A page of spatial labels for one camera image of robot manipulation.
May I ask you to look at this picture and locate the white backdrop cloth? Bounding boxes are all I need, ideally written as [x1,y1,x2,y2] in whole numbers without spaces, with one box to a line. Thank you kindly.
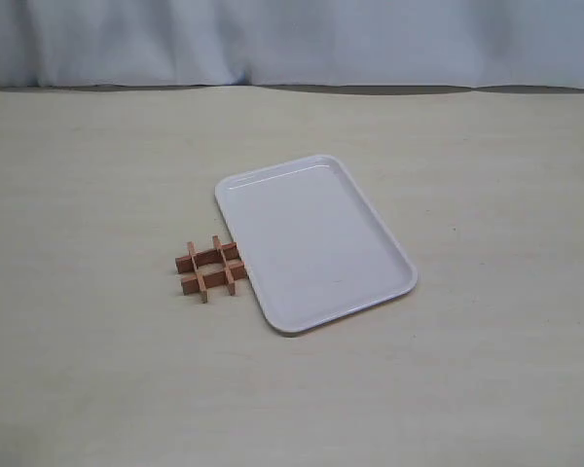
[0,1,584,89]

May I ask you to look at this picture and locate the white rectangular plastic tray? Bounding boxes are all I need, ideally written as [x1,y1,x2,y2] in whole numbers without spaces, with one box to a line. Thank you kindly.
[215,155,419,335]

